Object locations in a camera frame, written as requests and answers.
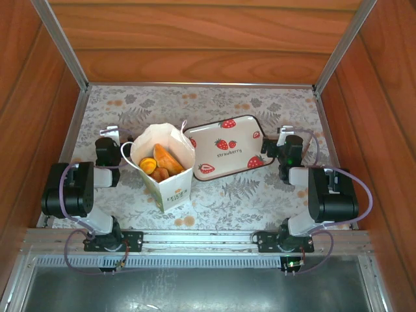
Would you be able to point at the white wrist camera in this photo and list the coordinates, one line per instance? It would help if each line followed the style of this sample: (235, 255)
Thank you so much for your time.
(286, 131)
(109, 130)

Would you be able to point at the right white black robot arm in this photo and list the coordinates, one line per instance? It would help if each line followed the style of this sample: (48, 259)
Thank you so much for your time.
(334, 204)

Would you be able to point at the strawberry print tray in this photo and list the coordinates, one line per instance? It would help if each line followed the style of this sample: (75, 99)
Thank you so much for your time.
(227, 152)

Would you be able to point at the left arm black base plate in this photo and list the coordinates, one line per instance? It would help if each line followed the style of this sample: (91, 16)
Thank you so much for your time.
(135, 240)

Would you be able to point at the aluminium frame bar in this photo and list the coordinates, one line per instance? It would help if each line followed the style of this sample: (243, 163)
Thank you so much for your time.
(373, 282)
(19, 282)

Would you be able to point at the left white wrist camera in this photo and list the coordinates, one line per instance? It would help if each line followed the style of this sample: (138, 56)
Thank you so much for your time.
(109, 130)

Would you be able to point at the aluminium frame post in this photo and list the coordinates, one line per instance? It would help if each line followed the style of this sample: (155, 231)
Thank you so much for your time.
(346, 42)
(60, 42)

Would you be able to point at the floral table mat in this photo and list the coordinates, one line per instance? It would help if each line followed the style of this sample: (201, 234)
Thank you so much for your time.
(195, 201)

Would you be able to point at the thin aluminium edge strip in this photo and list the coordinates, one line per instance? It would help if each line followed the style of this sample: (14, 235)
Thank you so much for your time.
(227, 85)

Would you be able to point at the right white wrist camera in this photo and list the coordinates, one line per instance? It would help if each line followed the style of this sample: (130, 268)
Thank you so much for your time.
(286, 131)

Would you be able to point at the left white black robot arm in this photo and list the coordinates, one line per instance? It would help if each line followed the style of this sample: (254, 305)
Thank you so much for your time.
(100, 224)

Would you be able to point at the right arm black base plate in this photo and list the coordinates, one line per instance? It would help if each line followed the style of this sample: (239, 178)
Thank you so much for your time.
(265, 242)

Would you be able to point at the shiny metal sheet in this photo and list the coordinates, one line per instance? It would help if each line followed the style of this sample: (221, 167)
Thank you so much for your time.
(195, 292)

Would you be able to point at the small board with green light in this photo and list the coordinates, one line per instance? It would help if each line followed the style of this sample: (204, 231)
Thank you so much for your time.
(292, 264)

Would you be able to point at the white paper bag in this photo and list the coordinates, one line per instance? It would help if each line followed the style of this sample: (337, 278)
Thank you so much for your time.
(172, 191)

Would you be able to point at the wide aluminium mounting rail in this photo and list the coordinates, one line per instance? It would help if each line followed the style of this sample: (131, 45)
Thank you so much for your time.
(195, 239)

